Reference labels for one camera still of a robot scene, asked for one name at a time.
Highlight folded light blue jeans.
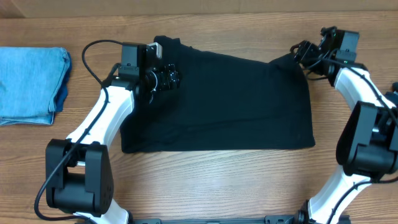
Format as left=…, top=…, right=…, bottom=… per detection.
left=1, top=47, right=72, bottom=126

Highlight dark navy garment pile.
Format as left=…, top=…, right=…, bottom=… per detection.
left=384, top=82, right=398, bottom=107

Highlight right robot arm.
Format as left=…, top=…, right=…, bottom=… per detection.
left=278, top=26, right=397, bottom=223

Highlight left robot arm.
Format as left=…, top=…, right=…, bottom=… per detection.
left=34, top=42, right=180, bottom=223

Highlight black garment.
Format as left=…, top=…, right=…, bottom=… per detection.
left=120, top=36, right=315, bottom=153

